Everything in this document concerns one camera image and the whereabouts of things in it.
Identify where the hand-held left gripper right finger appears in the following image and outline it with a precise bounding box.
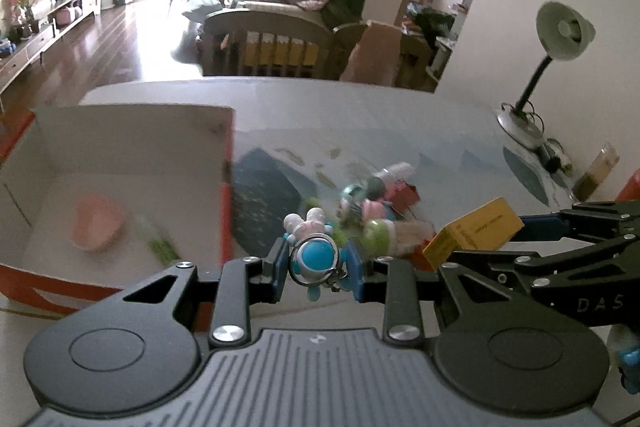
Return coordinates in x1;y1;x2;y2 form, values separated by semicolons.
349;243;517;349

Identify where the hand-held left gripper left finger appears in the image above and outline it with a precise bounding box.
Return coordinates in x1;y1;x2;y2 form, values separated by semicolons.
121;238;292;351

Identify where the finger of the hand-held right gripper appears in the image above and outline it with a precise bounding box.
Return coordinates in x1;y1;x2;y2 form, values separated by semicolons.
442;248;556;290
517;201;640;247

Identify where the yellow small box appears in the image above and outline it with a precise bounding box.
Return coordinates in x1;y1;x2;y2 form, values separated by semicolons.
422;197;524;271

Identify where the blue figure keychain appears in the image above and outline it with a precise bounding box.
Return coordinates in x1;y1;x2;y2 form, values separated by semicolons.
282;207;352;303

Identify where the pink grey small toy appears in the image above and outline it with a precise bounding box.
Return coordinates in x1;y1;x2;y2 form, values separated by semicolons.
361;198;387;222

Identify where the red white cardboard box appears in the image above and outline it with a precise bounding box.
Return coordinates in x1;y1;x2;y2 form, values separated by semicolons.
0;104;237;333

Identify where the green cap clear bottle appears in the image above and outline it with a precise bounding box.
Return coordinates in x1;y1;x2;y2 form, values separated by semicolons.
361;218;437;259

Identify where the glass bottle brown liquid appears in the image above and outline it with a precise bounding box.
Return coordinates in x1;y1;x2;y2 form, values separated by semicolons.
570;141;622;202

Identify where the teal green plastic toy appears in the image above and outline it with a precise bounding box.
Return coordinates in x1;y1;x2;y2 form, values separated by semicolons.
338;184;370;220

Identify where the printed table mat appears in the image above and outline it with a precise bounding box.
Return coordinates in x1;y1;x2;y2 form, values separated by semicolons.
225;127;576;270

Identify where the white bottle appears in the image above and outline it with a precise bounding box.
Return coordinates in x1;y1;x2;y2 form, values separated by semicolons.
372;161;417;184

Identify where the green stick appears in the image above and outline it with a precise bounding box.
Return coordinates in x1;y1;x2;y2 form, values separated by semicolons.
142;216;182;266

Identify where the pink dish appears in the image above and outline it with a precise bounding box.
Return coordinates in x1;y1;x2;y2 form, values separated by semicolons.
71;193;127;254

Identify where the grey desk lamp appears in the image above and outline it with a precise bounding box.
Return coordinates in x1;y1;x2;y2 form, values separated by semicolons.
496;1;597;148

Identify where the wooden dining chair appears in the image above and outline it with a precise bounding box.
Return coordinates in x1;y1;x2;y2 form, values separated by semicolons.
331;21;437;92
201;8;337;78

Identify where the beige cloth on chair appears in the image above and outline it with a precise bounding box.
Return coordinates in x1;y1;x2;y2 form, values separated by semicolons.
339;22;405;86

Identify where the cluttered side table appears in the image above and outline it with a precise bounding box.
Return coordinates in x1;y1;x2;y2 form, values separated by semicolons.
400;0;463;75

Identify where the wooden tv cabinet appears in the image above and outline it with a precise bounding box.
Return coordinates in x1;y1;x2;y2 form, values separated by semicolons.
0;0;102;104

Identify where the pink bag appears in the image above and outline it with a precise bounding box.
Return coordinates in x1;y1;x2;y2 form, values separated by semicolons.
54;1;84;26

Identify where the pink flower bouquet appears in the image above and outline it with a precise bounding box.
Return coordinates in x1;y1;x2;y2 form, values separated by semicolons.
1;0;32;40

